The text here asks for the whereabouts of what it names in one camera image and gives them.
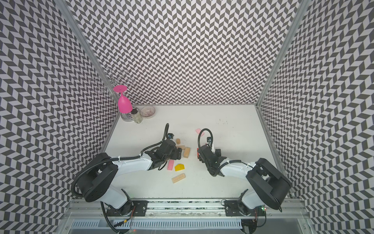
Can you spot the pink flat rectangular block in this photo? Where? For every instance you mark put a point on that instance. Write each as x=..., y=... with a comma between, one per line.
x=170, y=165

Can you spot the pink plastic wine glass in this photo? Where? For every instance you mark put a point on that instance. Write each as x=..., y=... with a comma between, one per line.
x=124, y=103

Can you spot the small striped bowl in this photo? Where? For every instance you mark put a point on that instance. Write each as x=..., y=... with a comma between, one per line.
x=148, y=112

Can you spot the engraved natural wood block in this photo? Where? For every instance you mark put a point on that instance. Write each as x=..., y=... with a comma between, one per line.
x=178, y=178

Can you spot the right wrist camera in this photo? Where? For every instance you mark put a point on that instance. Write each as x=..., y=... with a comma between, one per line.
x=214, y=150

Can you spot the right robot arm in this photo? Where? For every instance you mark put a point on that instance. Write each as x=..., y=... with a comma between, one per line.
x=268, y=186

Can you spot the natural wood arch block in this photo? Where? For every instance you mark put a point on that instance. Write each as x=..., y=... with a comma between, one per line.
x=187, y=151

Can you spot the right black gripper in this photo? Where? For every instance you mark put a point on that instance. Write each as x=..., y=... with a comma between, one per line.
x=201, y=153

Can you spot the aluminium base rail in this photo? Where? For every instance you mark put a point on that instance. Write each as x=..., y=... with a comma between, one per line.
x=211, y=208

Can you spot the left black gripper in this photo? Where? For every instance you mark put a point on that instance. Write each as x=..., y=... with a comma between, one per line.
x=177, y=154

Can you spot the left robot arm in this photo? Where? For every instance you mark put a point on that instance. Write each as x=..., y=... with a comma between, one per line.
x=94, y=181

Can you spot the yellow house-shaped block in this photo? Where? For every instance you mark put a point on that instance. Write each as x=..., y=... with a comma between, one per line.
x=179, y=167

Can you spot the light pink rectangular block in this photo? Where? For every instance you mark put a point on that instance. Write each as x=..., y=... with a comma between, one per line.
x=199, y=132

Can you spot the chrome glass holder stand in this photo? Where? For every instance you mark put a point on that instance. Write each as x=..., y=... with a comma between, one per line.
x=114, y=86

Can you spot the glass spice jar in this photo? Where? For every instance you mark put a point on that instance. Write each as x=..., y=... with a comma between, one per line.
x=136, y=116

